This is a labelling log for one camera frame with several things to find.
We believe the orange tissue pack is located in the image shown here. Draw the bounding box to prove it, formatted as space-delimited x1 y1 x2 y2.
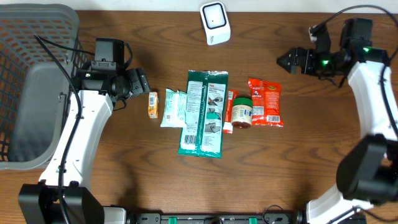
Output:
147 91 159 119

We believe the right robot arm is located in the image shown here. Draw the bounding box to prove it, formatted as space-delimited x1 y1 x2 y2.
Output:
277 46 397 223

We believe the black cable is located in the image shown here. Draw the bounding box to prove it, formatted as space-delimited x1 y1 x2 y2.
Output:
33 34 96 224
310 4 398 224

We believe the green lid seasoning jar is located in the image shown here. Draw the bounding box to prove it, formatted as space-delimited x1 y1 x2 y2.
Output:
231 97 253 129

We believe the light green wipes pack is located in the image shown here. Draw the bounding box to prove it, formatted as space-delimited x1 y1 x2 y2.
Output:
160 89 187 128

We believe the red stick sachet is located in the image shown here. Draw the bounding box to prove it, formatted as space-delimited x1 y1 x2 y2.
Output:
223 90 238 134

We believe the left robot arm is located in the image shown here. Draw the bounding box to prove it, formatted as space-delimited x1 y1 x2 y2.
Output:
18 68 150 223

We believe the grey plastic mesh basket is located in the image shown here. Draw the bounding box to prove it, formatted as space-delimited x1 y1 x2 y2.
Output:
1 4 88 170

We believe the left black cable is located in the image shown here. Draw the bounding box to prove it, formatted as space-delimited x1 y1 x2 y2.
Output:
33 34 96 224

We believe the right black cable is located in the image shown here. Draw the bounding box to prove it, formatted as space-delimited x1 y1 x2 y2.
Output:
310 4 398 224

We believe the red snack packet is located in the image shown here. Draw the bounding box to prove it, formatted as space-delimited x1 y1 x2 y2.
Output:
248 78 284 127

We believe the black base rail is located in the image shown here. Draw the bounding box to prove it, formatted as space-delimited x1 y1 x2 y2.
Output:
102 212 368 224

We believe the white barcode scanner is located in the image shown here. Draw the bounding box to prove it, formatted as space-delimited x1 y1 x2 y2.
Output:
200 1 231 45

